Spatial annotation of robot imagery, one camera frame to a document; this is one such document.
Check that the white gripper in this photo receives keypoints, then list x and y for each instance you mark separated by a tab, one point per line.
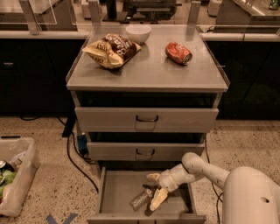
167	180

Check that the clear plastic water bottle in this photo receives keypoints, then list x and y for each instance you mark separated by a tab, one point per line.
144	198

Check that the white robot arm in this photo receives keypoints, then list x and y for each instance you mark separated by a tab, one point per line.
249	196

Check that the bottom grey drawer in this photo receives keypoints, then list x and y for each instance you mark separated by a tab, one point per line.
118	188

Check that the grey drawer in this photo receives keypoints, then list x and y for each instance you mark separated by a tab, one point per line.
169	120
142	151
118	188

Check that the middle grey drawer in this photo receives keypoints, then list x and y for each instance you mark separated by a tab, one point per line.
142	151

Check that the grey metal drawer cabinet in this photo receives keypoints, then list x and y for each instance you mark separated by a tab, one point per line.
150	80

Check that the top grey drawer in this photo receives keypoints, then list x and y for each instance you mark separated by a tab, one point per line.
169	120

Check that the blue power adapter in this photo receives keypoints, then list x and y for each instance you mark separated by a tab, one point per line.
82	144

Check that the crushed red soda can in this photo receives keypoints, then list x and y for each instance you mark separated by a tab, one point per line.
178	53

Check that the yellow brown chip bag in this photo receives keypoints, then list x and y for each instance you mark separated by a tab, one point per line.
112	51

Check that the clear plastic bin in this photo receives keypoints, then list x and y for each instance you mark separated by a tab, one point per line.
21	154

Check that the green snack bag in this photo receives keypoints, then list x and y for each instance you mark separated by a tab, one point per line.
6	177

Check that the dark soda can in bin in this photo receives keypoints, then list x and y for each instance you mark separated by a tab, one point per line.
5	166

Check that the white bowl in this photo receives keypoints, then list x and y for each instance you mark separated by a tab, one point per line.
138	33

